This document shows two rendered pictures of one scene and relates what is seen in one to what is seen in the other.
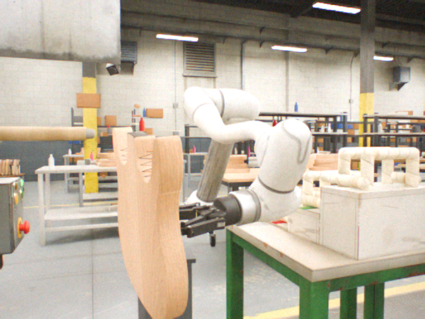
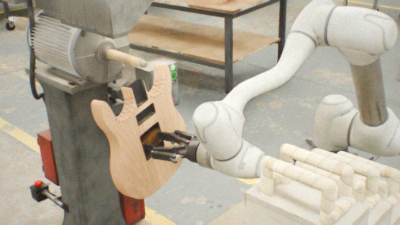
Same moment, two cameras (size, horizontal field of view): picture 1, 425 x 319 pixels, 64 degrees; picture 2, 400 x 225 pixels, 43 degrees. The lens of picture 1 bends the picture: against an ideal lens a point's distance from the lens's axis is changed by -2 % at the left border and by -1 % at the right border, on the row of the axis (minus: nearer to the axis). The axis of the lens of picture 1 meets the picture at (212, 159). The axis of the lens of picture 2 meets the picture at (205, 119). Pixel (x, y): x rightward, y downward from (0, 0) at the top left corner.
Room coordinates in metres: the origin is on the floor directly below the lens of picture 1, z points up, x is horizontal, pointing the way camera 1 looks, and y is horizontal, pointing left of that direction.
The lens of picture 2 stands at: (0.28, -1.30, 1.83)
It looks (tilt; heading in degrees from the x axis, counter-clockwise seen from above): 25 degrees down; 64
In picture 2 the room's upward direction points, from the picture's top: 2 degrees counter-clockwise
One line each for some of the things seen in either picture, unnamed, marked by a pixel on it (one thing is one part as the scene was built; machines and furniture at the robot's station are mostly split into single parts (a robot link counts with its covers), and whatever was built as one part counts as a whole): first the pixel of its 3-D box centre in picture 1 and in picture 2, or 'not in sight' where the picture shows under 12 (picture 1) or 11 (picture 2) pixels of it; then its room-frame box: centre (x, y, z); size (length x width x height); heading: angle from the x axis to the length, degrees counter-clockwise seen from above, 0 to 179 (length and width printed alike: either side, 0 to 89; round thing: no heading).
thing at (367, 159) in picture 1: (367, 172); (266, 178); (0.88, -0.40, 1.15); 0.03 x 0.03 x 0.09
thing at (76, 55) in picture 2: not in sight; (78, 41); (0.69, 0.69, 1.25); 0.41 x 0.27 x 0.26; 109
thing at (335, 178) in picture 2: (346, 177); (328, 175); (1.06, -0.42, 1.12); 0.20 x 0.03 x 0.03; 112
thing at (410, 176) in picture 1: (412, 169); (327, 203); (0.94, -0.56, 1.15); 0.03 x 0.03 x 0.09
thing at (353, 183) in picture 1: (351, 181); (272, 179); (0.92, -0.37, 1.12); 0.11 x 0.03 x 0.03; 23
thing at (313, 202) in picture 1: (313, 201); not in sight; (1.06, -0.31, 1.04); 0.11 x 0.03 x 0.03; 23
